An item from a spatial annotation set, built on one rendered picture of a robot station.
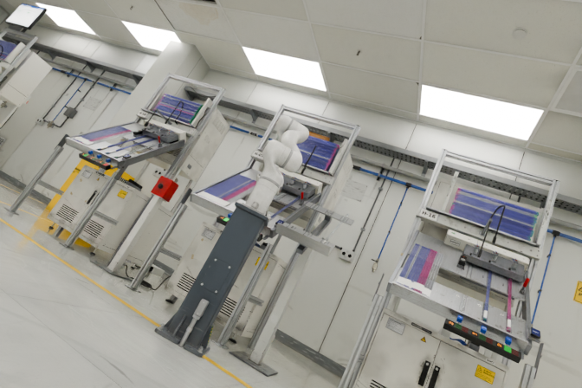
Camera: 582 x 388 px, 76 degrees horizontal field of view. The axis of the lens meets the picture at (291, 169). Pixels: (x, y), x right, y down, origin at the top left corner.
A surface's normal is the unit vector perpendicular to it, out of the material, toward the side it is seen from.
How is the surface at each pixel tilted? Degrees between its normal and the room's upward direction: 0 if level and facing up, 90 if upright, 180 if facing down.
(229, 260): 90
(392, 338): 90
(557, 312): 90
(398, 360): 90
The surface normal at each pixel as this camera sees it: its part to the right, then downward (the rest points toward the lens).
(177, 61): -0.26, -0.44
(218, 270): 0.05, -0.32
